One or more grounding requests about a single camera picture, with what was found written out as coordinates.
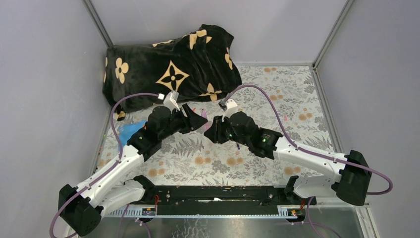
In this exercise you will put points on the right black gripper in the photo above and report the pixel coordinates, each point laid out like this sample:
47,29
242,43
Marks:
215,132

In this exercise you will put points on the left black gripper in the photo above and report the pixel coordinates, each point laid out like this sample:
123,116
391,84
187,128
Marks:
192,122

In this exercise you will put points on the pink highlighter pen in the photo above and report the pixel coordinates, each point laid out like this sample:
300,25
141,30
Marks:
203,113

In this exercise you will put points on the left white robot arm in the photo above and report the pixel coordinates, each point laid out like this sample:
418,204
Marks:
83,206

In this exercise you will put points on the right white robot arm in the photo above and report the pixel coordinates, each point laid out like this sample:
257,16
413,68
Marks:
343,175

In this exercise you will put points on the black floral plush blanket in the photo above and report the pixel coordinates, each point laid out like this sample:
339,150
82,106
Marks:
197,66

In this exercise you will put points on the blue cartoon cloth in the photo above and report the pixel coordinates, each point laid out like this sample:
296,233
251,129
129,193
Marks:
126,131

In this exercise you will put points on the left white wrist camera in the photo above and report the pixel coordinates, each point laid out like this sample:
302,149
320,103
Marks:
170,100

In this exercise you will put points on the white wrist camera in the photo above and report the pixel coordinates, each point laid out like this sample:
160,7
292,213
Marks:
229,108
170,100

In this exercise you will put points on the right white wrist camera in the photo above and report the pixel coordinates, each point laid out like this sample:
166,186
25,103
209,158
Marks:
229,108

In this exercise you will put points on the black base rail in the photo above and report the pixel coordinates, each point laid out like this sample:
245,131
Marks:
170,200

